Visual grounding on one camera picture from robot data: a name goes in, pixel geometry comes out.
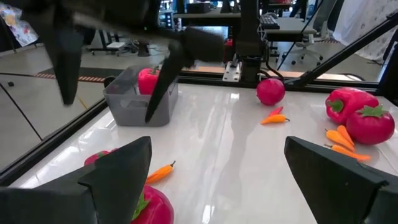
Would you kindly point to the red object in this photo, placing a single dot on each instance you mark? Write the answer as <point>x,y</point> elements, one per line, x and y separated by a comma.
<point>228,51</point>

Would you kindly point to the small red chili pepper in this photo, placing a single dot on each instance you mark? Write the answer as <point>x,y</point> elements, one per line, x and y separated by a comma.
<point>276,111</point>

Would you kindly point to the black computer keyboard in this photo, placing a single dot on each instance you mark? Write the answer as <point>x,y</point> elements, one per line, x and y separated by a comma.
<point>269,21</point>

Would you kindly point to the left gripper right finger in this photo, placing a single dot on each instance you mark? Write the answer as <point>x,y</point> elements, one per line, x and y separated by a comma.
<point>335,186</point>

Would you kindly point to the grey office desk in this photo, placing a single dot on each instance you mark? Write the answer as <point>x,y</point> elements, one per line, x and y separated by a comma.
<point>289,26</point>

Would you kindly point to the grey plastic pepper basket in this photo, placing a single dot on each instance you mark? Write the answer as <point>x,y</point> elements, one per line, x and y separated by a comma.
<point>130,115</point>

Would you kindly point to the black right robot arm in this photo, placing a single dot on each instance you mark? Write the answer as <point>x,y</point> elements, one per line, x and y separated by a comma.
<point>248,37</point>

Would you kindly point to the black box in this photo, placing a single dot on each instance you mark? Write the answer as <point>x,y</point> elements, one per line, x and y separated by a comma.
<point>198,7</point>

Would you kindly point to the rolling stand base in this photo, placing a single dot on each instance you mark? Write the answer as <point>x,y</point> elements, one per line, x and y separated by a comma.
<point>109,46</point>

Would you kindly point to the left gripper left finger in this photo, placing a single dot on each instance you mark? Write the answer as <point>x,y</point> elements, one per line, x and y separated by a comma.
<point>102,186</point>

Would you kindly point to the black orange-striped floor mat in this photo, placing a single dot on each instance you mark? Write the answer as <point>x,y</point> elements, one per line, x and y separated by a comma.
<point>93,74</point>

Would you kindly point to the wooden base board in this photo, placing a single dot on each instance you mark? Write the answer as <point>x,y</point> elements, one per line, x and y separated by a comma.
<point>205,69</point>

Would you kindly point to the silver metal bracket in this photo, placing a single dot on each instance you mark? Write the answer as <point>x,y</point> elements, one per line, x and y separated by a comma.
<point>232,71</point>

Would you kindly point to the colourful poster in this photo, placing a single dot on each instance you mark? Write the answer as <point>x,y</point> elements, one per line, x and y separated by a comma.
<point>18,28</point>

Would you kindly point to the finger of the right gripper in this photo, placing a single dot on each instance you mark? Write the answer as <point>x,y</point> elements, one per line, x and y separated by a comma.
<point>164,81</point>
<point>66,62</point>

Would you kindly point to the red bell pepper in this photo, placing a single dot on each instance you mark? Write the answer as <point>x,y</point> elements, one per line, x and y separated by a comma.
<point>348,99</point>
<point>146,82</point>

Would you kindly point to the white office chair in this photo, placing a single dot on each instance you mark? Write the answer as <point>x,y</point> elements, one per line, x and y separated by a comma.
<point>306,51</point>

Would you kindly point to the white patterned curtain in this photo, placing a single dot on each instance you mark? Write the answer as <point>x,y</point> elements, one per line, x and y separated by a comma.
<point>363,28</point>

